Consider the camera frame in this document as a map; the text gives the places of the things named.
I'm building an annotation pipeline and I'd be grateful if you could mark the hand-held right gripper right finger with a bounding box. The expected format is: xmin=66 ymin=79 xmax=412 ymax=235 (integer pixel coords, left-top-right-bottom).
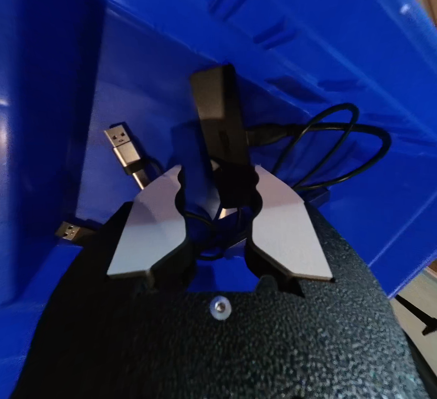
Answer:
xmin=244 ymin=165 xmax=335 ymax=292

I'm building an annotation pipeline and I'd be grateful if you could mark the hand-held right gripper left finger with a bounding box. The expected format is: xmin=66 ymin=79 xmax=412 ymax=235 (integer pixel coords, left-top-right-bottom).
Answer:
xmin=107 ymin=164 xmax=197 ymax=292

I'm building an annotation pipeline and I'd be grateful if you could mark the black usb hub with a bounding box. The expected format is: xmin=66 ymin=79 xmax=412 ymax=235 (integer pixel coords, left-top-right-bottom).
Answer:
xmin=189 ymin=63 xmax=262 ymax=209

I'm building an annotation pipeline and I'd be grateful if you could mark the black usb cable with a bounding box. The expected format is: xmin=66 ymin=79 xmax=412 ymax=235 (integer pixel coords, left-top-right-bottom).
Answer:
xmin=186 ymin=103 xmax=392 ymax=261

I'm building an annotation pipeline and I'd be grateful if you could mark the blue plastic bin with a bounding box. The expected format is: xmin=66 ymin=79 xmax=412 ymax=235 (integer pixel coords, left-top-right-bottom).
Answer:
xmin=0 ymin=0 xmax=437 ymax=309

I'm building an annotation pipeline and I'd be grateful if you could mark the silver usb plug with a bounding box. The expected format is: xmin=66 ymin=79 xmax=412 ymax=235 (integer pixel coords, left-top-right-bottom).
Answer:
xmin=104 ymin=122 xmax=164 ymax=190
xmin=55 ymin=221 xmax=93 ymax=246

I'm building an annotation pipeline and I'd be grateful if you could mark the black cable tie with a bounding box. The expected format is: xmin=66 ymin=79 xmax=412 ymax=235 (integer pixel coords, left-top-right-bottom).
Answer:
xmin=394 ymin=295 xmax=437 ymax=336

